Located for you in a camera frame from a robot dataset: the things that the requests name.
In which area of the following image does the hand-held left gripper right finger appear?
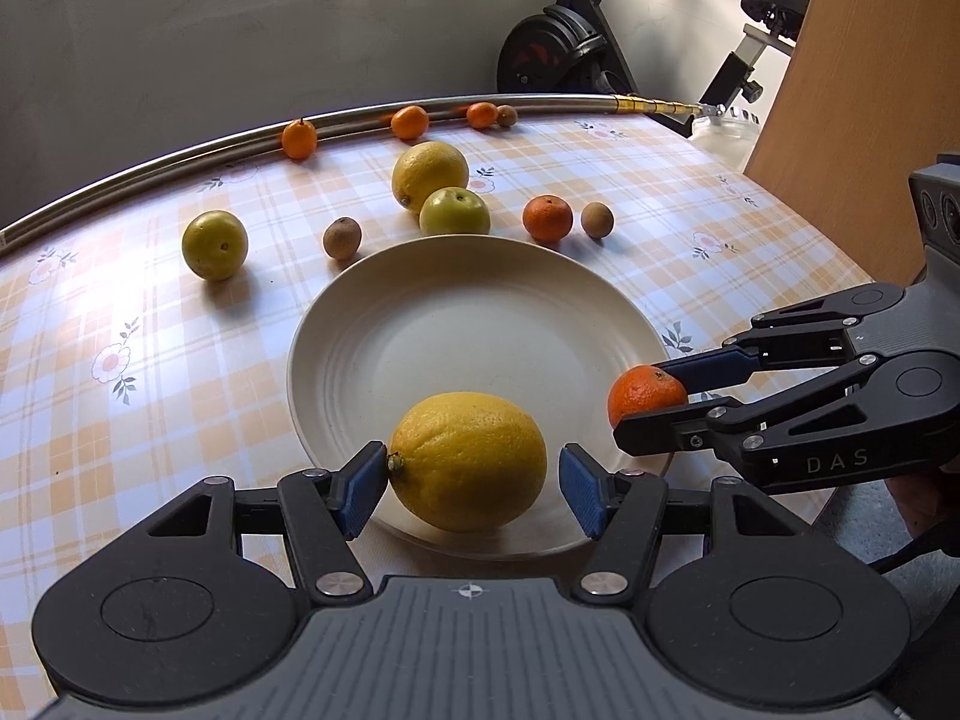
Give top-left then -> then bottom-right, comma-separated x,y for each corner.
559,444 -> 833,607

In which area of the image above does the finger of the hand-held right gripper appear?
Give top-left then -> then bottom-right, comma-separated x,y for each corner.
613,356 -> 887,496
651,283 -> 910,398

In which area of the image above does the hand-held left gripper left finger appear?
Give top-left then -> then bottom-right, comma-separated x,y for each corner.
112,441 -> 392,607

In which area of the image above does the yellow lemon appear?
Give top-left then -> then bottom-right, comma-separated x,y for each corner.
391,141 -> 470,215
386,391 -> 548,533

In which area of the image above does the cream ceramic plate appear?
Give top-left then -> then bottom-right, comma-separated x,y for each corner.
287,234 -> 680,560

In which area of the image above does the orange mandarin with stem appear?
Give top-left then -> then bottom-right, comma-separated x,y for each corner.
281,118 -> 318,161

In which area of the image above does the clear plastic container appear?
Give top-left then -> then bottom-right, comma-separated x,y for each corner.
690,109 -> 763,163

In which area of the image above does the orange checked floral tablecloth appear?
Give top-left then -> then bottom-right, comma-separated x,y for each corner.
0,109 -> 886,691

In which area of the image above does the wooden board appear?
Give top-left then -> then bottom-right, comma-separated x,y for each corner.
742,0 -> 960,290

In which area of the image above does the green round fruit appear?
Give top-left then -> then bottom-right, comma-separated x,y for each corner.
181,210 -> 249,283
418,187 -> 492,237

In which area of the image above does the black exercise bike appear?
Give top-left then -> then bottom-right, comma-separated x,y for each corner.
495,0 -> 815,125

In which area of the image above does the long metal pole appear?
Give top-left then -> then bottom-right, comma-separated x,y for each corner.
0,94 -> 725,242

